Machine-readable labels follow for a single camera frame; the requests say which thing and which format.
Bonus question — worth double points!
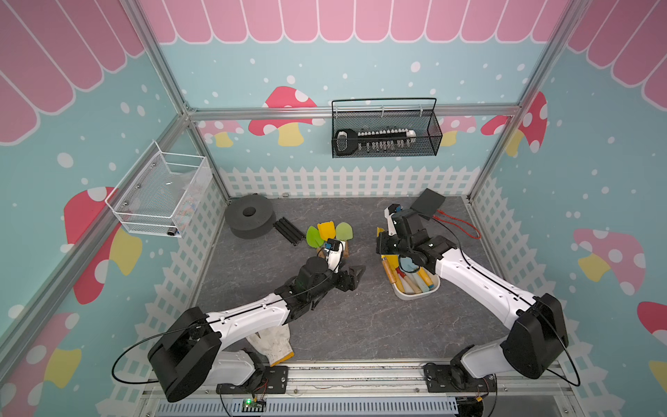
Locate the pale green trowel wooden handle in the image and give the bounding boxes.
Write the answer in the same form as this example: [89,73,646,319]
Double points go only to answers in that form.
[335,222,354,259]

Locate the white plastic storage box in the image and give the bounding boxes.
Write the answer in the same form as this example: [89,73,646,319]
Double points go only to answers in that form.
[386,255,440,301]

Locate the bright green trowel wooden handle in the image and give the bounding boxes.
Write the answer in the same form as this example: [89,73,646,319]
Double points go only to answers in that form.
[306,226,324,250]

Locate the yellow shovel wooden handle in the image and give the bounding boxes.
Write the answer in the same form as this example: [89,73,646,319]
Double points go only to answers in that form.
[381,255,404,293]

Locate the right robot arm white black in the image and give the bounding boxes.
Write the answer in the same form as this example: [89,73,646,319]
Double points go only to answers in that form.
[376,231,569,385]

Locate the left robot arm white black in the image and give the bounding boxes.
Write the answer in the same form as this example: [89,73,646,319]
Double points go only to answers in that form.
[148,256,366,402]

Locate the black flat box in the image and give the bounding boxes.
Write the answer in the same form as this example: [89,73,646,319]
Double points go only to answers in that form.
[410,189,446,220]

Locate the black aluminium extrusion bar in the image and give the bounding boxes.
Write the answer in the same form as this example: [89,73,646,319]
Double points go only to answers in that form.
[273,217,306,246]

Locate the white work glove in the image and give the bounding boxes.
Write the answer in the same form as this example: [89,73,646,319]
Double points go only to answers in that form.
[247,324,295,367]

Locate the dark grey foam roll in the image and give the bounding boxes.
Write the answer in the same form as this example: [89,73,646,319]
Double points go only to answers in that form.
[225,194,277,240]

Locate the black socket holder tool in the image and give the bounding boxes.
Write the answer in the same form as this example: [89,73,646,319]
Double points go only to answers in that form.
[332,129,417,156]

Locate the small green circuit board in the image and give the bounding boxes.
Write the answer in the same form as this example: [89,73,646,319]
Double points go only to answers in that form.
[241,399,267,413]

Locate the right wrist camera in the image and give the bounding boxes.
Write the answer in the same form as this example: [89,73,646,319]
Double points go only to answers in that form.
[384,204,424,238]

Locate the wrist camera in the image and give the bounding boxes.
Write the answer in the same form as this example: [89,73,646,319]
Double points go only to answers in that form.
[384,204,424,238]
[322,238,346,273]

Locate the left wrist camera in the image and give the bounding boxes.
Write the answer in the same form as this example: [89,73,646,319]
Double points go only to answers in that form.
[322,238,346,273]

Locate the red cable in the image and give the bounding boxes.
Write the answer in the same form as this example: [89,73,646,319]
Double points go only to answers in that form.
[433,209,483,241]

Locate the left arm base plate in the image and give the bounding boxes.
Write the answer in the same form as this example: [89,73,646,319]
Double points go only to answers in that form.
[215,366,289,395]

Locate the black wire mesh basket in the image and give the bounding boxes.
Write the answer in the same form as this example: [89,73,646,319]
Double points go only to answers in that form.
[331,97,443,158]

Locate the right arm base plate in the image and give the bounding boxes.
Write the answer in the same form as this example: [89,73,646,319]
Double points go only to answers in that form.
[422,362,497,396]

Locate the white wire mesh basket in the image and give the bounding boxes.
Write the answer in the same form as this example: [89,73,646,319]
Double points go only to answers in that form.
[105,142,213,238]

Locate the grey slotted cable duct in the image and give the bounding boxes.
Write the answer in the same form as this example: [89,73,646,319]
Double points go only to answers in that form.
[156,397,460,416]

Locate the black cable loop left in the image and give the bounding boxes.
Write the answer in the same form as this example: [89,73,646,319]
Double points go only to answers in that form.
[110,325,199,386]

